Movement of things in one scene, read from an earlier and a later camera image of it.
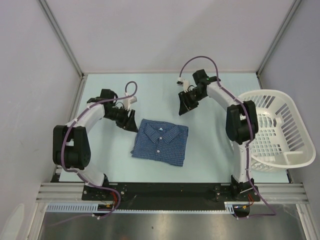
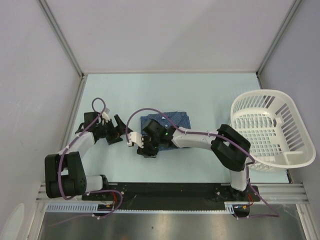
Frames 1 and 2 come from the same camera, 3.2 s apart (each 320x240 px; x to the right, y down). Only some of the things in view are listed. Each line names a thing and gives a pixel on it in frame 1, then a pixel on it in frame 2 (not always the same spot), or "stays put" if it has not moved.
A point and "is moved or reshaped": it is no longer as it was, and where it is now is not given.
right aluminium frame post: [295, 5] stays put
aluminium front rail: [57, 192] stays put
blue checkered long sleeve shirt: [160, 141] is moved or reshaped
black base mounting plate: [158, 196] stays put
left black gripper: [128, 123] to [121, 129]
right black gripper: [185, 104] to [145, 151]
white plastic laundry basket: [283, 140] stays put
